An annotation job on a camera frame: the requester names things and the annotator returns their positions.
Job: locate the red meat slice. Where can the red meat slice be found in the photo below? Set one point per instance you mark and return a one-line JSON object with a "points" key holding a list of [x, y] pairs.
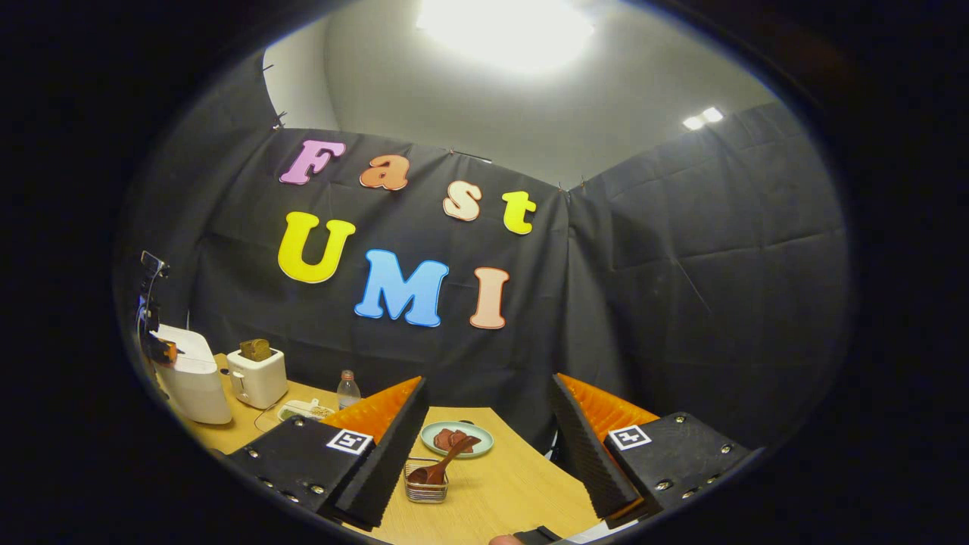
{"points": [[443, 439], [463, 437]]}

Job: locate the white divided dish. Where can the white divided dish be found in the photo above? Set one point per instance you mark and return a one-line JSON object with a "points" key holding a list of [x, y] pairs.
{"points": [[303, 411]]}

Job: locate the black backdrop cloth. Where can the black backdrop cloth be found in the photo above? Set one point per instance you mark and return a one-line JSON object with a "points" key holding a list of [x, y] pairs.
{"points": [[681, 303]]}

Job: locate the small ceiling light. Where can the small ceiling light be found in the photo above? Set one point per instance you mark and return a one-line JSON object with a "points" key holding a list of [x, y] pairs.
{"points": [[704, 117]]}

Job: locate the brown bread slice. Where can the brown bread slice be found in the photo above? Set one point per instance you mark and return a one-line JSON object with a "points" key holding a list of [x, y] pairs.
{"points": [[256, 350]]}

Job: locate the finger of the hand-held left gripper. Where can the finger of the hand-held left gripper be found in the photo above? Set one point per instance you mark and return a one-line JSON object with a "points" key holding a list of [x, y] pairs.
{"points": [[168, 352]]}

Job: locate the clear plastic water bottle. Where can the clear plastic water bottle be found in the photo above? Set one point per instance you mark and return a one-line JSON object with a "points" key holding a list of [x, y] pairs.
{"points": [[348, 392]]}

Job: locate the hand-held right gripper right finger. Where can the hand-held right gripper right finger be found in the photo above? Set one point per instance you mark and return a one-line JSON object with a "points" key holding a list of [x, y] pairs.
{"points": [[587, 454]]}

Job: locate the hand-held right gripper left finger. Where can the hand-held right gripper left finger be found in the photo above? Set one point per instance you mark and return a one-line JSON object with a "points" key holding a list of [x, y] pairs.
{"points": [[386, 454]]}

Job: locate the white toaster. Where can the white toaster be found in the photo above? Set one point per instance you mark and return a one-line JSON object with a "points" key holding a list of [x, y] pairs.
{"points": [[257, 382]]}

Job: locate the white rice cooker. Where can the white rice cooker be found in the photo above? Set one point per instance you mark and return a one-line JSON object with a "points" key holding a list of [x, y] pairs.
{"points": [[193, 378]]}

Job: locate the brown wooden spoon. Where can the brown wooden spoon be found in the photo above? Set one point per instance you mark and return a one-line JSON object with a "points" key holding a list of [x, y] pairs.
{"points": [[447, 463]]}

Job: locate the pale green plate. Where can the pale green plate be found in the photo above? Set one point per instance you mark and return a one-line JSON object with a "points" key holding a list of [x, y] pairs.
{"points": [[481, 450]]}

